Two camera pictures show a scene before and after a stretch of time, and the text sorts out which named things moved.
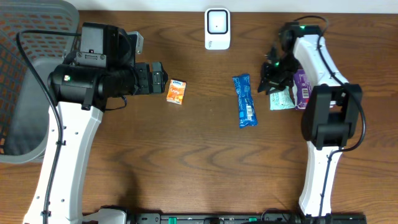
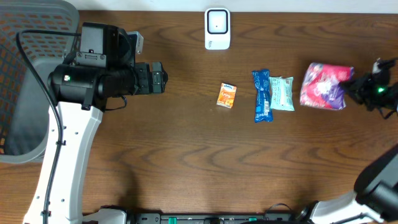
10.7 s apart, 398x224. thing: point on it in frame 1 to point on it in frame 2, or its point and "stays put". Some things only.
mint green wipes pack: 281,99 stays put
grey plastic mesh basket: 25,109 stays put
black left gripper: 157,78 stays put
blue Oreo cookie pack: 247,114 to 262,89
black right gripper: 268,82 to 360,88
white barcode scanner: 217,28 stays put
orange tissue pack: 176,91 to 226,95
